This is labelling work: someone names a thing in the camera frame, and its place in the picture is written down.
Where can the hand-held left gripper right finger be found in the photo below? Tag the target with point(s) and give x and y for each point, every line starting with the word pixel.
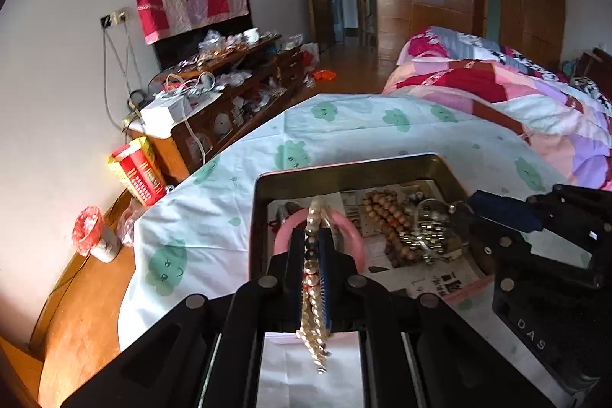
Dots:
pixel 326 283

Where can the pink bangle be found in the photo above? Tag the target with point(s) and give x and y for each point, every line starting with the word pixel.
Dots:
pixel 356 240

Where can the bin with red bag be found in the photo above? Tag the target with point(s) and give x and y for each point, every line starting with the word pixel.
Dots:
pixel 91 231

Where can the red and white bag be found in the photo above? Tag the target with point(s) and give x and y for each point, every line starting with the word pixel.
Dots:
pixel 309 56

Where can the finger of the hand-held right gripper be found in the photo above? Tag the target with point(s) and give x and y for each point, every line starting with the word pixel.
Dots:
pixel 502 209
pixel 487 236

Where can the white box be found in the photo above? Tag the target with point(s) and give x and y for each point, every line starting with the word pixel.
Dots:
pixel 165 114

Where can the red yellow carton box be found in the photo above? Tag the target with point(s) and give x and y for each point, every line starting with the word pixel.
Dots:
pixel 138 171

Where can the wall power outlet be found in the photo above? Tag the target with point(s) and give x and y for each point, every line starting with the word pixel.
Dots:
pixel 114 18

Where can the orange item on floor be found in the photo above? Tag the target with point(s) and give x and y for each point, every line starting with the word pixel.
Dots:
pixel 324 75

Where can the white cup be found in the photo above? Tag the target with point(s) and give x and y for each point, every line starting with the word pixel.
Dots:
pixel 251 36

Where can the wooden television cabinet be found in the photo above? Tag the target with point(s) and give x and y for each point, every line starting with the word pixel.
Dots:
pixel 248 97

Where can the patchwork quilt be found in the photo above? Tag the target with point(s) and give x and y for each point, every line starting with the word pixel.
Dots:
pixel 516 102

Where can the red and pink cover cloth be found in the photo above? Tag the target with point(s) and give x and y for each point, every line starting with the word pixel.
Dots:
pixel 191 4

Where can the black television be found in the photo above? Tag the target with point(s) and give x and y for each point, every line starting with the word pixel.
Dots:
pixel 191 42

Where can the wooden headboard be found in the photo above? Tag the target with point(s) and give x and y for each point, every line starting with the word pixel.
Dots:
pixel 595 66

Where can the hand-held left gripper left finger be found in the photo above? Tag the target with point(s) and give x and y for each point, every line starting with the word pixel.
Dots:
pixel 287 288

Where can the pink biscuit tin box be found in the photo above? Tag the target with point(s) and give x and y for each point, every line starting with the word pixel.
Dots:
pixel 260 217

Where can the white tablecloth with green prints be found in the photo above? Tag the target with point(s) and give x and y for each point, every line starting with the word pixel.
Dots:
pixel 215 207

